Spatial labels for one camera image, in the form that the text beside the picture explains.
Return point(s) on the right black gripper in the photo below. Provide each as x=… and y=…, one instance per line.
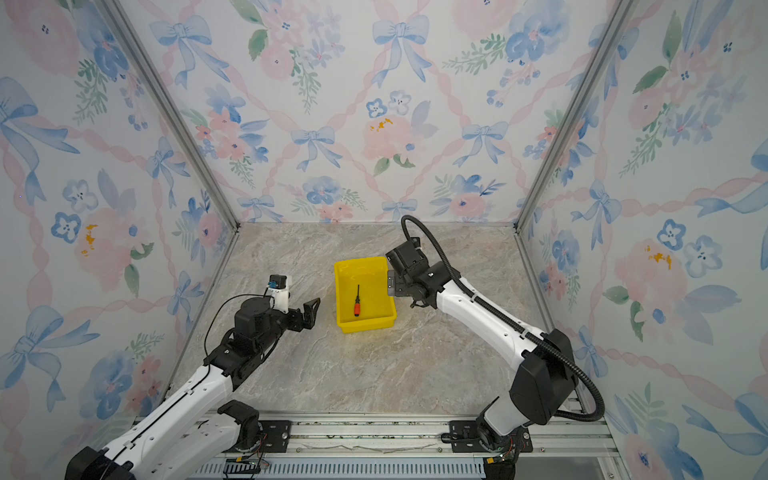
x=395, y=288

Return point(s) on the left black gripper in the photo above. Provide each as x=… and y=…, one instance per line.
x=308, y=316

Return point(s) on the yellow plastic bin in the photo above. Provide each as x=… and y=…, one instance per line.
x=378, y=308

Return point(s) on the red black screwdriver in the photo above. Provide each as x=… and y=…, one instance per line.
x=357, y=309

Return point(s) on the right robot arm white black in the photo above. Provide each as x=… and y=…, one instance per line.
x=541, y=382

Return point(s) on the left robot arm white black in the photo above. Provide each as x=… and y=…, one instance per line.
x=202, y=419

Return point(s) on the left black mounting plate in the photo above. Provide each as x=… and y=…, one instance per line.
x=273, y=436

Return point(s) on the black mounting plate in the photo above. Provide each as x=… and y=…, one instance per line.
x=273, y=436
x=469, y=436

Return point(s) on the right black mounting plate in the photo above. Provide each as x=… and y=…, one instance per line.
x=469, y=436

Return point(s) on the left wrist camera white blue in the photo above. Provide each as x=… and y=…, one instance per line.
x=279, y=291

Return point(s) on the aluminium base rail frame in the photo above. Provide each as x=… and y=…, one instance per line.
x=327, y=445

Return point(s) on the left aluminium corner post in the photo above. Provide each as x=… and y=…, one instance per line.
x=117, y=19

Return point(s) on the aluminium corner post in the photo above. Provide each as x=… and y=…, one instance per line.
x=606, y=48
x=117, y=19

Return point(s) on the right aluminium corner post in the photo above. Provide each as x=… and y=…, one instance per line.
x=606, y=48

